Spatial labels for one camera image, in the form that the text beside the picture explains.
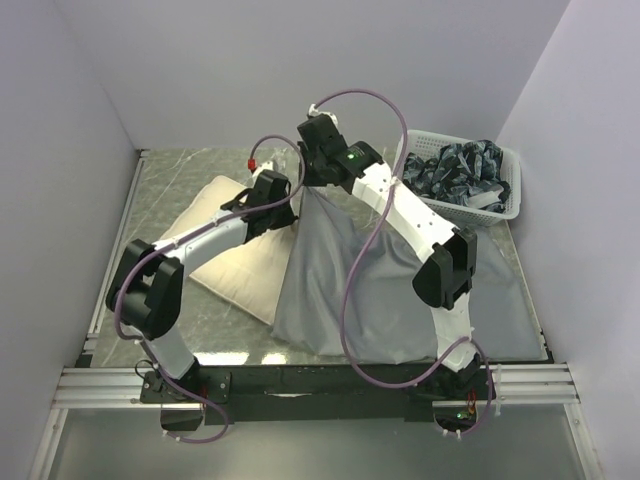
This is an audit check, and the cream white pillow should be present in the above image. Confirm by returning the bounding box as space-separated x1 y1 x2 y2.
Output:
161 176 298 325

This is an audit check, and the grey pillowcase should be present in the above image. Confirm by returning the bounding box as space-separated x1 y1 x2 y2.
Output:
272 189 547 364

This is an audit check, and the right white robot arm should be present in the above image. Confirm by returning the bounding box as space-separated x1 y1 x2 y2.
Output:
297 113 479 399

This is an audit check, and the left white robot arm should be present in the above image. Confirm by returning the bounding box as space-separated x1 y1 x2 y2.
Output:
105 170 296 402

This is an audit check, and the dark patterned cloth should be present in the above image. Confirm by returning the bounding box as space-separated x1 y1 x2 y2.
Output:
403 140 511 213

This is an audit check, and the white plastic basket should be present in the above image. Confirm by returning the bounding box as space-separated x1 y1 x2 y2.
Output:
394 130 522 226

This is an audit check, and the black base bar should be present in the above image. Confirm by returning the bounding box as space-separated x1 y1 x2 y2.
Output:
139 360 495 433

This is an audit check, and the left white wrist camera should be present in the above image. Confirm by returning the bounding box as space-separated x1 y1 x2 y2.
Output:
248 158 280 184

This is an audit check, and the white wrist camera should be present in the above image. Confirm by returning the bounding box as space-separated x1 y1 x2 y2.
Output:
248 158 280 184
307 103 339 127

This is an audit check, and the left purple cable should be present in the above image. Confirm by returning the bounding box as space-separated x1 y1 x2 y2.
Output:
112 134 307 445

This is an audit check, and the purple cable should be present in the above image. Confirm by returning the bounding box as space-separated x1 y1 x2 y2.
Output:
112 134 307 445
309 89 493 441

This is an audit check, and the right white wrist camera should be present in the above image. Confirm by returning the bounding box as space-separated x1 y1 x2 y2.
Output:
307 103 339 127

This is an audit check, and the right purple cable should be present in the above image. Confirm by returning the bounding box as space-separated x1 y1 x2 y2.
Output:
309 89 493 441

